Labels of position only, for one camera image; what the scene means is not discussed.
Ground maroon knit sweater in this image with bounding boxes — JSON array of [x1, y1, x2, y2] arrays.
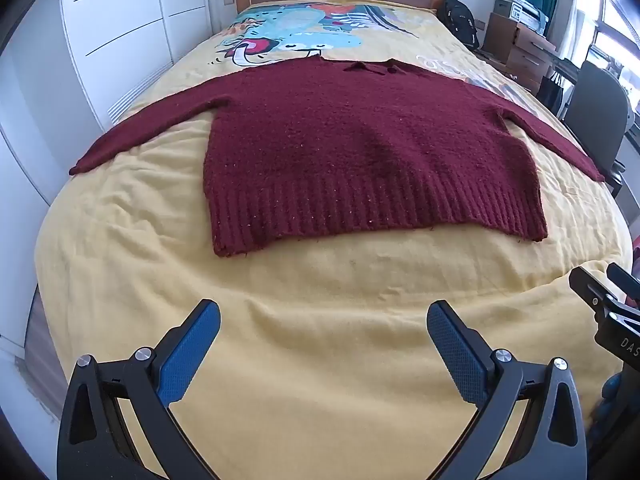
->
[[74, 56, 602, 257]]

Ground gloved right hand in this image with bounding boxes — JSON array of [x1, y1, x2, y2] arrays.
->
[[590, 373, 622, 428]]

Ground grey office chair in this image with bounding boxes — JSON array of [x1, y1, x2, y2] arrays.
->
[[563, 61, 634, 197]]

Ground yellow cartoon bedspread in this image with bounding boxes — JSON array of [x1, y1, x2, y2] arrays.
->
[[34, 0, 634, 480]]

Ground wooden drawer cabinet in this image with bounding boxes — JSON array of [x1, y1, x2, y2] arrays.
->
[[483, 12, 556, 93]]

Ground stack of boxes on cabinet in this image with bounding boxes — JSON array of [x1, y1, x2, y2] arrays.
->
[[494, 0, 549, 36]]

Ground black backpack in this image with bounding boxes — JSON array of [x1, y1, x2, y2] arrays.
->
[[436, 0, 480, 52]]

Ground white wardrobe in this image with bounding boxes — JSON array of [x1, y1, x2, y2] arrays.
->
[[1, 0, 220, 356]]

